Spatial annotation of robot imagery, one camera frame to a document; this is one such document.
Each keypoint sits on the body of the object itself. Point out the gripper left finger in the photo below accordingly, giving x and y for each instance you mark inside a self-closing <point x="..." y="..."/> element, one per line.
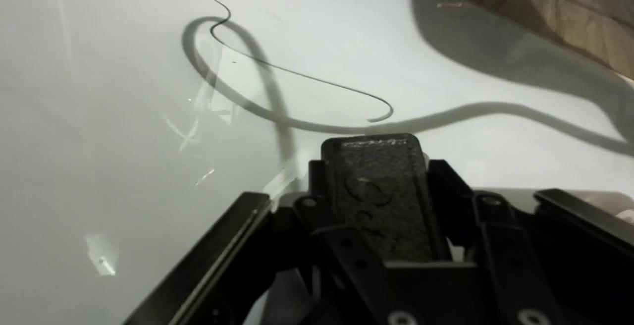
<point x="376" y="201"/>

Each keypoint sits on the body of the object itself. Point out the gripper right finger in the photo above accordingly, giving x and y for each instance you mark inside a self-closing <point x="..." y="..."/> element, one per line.
<point x="510" y="245"/>

